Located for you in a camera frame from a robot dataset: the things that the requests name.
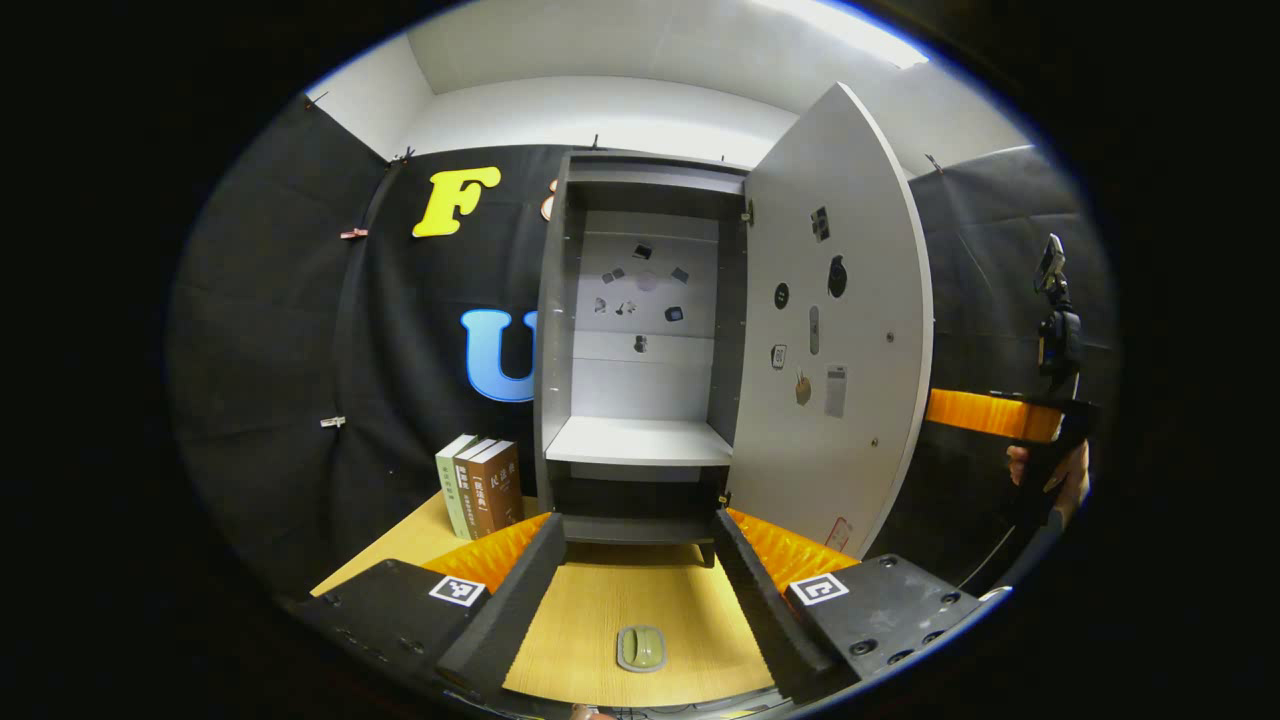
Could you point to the black backdrop cloth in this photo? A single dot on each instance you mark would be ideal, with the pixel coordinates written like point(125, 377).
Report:
point(280, 350)

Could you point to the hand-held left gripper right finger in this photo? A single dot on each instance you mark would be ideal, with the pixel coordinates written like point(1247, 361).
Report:
point(755, 605)

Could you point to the brown book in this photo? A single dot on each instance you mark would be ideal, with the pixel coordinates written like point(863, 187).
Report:
point(498, 490)
point(467, 500)

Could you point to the pale green book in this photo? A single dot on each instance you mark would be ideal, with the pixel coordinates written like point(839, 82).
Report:
point(450, 490)

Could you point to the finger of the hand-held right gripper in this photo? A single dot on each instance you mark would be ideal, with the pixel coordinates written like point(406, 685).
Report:
point(990, 412)

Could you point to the white cabinet shelf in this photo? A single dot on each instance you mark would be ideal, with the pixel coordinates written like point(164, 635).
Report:
point(640, 440)

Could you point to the dark grey cabinet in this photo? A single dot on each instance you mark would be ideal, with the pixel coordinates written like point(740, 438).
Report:
point(552, 350)

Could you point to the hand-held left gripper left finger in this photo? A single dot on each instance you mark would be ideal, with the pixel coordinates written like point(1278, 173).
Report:
point(515, 600)

